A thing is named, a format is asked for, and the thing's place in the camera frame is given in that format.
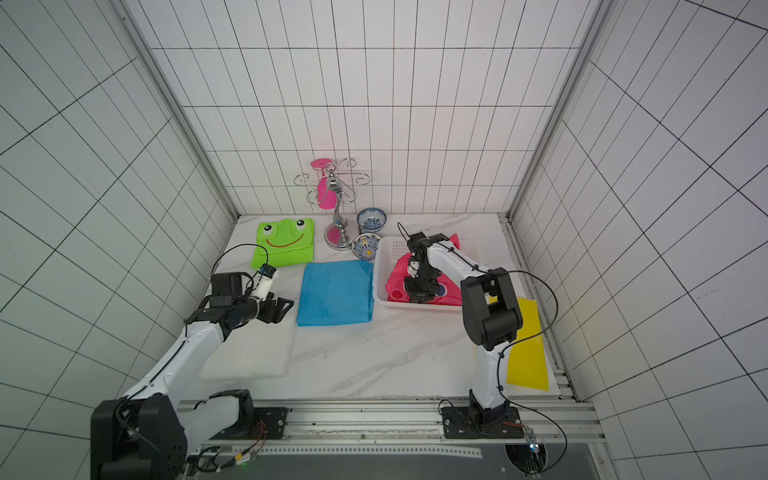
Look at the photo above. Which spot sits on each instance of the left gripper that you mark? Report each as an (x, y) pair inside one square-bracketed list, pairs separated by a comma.
[(278, 314)]

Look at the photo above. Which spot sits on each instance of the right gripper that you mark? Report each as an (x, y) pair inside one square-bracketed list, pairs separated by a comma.
[(423, 282)]

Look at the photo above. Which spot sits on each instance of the pink bunny raincoat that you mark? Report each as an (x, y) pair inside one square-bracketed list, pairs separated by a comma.
[(396, 291)]

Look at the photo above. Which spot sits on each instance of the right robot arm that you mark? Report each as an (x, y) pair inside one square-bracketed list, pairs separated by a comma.
[(490, 313)]

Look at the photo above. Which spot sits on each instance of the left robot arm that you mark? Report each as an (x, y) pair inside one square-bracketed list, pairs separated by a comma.
[(143, 434)]

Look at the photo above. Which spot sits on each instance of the blue folded raincoat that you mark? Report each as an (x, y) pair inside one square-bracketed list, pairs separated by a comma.
[(336, 294)]

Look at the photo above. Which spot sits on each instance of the white plastic perforated basket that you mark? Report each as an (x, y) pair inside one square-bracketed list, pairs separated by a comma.
[(390, 250)]

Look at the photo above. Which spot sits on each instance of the white folded raincoat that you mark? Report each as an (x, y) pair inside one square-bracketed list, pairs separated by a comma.
[(255, 351)]

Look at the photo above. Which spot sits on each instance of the green frog folded raincoat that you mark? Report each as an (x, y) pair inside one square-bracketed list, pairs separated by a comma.
[(284, 243)]

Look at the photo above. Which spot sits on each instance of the yellow folded raincoat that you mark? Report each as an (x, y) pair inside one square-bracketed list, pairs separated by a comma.
[(524, 368)]

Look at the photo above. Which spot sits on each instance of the blue patterned ceramic cup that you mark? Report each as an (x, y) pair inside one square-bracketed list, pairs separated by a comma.
[(365, 246)]

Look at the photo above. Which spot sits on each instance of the blue patterned ceramic bowl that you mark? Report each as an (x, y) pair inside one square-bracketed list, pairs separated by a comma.
[(371, 220)]

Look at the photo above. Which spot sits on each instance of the pink wine glass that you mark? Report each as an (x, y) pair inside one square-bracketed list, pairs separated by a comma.
[(326, 196)]

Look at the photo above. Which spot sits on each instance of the electronics wiring bundle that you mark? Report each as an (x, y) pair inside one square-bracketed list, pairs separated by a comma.
[(222, 459)]

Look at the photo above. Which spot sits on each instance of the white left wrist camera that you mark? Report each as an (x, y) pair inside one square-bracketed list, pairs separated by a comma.
[(263, 280)]

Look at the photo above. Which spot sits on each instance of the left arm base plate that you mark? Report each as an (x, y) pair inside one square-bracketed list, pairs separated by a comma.
[(265, 422)]

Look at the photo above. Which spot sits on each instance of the silver wire cup stand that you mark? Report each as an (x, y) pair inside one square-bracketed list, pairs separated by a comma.
[(338, 235)]

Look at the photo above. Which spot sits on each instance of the aluminium mounting rail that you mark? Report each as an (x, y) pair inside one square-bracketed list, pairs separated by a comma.
[(404, 427)]

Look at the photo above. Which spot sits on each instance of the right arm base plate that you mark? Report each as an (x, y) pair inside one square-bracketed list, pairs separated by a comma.
[(460, 423)]

